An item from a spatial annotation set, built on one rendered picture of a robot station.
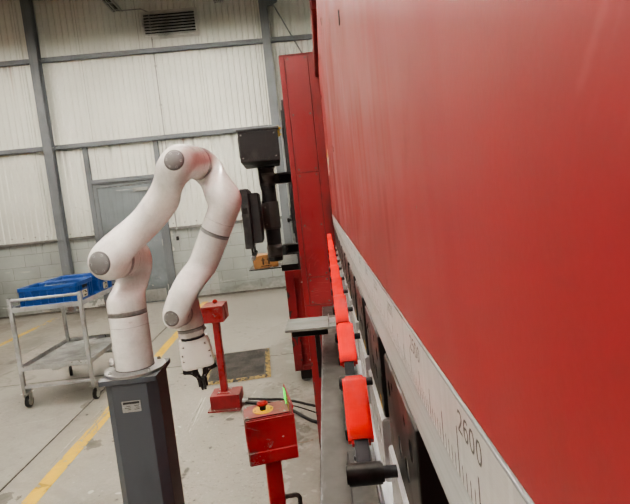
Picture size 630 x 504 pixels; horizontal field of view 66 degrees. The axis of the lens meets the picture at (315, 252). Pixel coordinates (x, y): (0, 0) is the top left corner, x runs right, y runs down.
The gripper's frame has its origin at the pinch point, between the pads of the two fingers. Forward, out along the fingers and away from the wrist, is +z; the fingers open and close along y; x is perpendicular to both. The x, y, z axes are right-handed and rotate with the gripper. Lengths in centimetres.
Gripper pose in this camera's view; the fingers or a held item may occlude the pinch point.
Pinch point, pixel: (203, 382)
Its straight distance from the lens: 164.7
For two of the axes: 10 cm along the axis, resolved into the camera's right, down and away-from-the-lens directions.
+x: 2.1, 0.8, -9.7
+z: 1.8, 9.8, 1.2
